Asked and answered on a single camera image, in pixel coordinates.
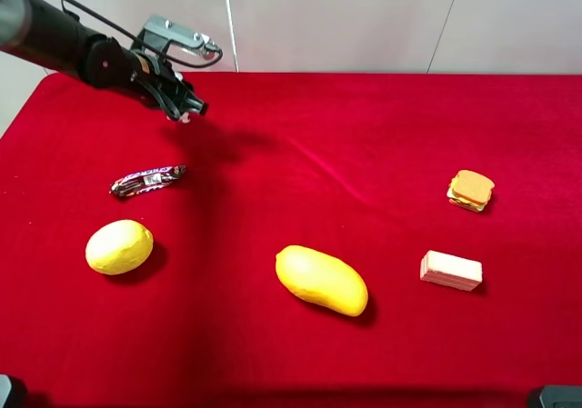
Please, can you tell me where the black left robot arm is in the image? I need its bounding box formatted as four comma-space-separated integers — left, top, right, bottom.
1, 0, 223, 122

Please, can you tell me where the yellow mango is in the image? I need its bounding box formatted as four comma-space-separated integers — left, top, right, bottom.
275, 245, 368, 317

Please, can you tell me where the red velvet tablecloth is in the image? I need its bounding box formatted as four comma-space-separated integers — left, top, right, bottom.
1, 73, 581, 407

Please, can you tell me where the yellow lemon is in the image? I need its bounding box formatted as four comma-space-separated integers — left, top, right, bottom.
85, 219, 154, 275

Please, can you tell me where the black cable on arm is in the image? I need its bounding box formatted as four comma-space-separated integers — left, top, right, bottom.
0, 0, 224, 69

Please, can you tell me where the toy sandwich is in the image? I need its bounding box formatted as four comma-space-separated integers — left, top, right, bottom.
447, 169, 495, 213

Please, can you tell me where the thin dark wall cable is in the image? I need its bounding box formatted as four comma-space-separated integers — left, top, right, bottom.
426, 0, 477, 74

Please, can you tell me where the white vertical pole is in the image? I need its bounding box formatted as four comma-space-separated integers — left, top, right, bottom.
225, 0, 239, 73

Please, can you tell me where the black base bottom right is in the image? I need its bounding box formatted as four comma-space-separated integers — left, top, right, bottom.
527, 385, 582, 408

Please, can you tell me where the pink wafer block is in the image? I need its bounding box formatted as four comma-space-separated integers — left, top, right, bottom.
420, 250, 483, 292

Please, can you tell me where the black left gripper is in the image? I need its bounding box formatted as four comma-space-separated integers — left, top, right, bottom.
118, 48, 208, 122

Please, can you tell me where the chocolate bar brown wrapper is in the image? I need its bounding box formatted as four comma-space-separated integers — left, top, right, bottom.
110, 164, 186, 198

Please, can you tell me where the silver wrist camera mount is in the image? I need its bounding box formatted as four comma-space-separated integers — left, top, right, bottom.
131, 15, 222, 61

